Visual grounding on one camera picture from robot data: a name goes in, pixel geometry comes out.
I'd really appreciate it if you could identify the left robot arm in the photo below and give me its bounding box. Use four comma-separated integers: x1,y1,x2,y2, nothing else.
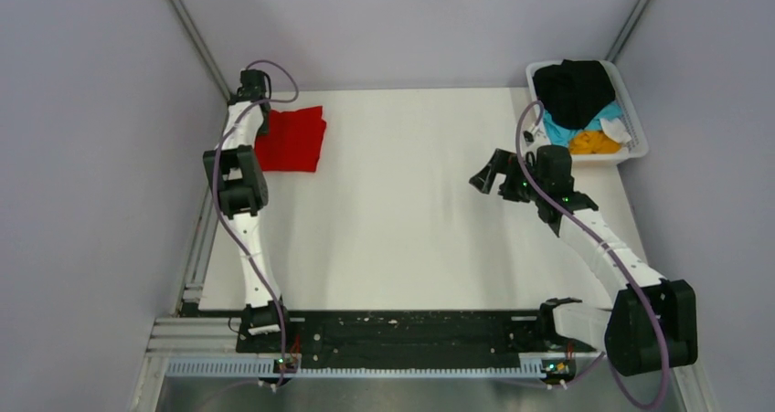
203,69,293,357

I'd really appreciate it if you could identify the yellow t shirt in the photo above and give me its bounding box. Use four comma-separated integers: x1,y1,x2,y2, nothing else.
552,131,622,155

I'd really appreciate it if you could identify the white cloth in basket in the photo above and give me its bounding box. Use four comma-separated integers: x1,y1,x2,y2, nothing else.
600,118,632,146

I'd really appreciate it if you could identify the white cable duct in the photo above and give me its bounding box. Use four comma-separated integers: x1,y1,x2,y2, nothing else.
165,357,569,379

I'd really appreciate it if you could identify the right aluminium corner post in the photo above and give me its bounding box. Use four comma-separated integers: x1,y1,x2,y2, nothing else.
605,0,653,62

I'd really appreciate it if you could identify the left aluminium corner post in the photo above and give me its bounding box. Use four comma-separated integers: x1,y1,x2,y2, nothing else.
166,0,231,100

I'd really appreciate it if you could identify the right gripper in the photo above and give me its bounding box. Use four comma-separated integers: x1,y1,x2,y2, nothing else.
471,148,547,204

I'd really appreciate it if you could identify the black t shirt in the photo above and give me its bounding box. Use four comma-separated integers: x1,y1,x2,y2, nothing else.
533,59,616,130

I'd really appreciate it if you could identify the light blue t shirt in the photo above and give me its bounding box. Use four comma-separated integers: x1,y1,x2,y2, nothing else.
542,101,623,144

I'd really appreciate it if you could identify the aluminium corner post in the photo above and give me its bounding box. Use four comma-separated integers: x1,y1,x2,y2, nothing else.
166,0,231,100
605,0,653,62

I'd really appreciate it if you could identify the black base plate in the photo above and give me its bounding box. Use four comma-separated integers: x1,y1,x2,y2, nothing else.
236,311,591,370

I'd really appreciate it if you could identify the white plastic basket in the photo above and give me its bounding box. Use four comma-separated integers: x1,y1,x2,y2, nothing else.
520,59,648,164

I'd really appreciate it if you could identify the aluminium frame rail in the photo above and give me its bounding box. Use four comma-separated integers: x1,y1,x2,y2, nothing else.
130,91,249,412

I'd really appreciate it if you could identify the red t shirt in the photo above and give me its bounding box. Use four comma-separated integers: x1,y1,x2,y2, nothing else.
254,106,327,173

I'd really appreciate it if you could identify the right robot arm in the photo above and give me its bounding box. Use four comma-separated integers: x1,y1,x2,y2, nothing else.
469,145,698,376

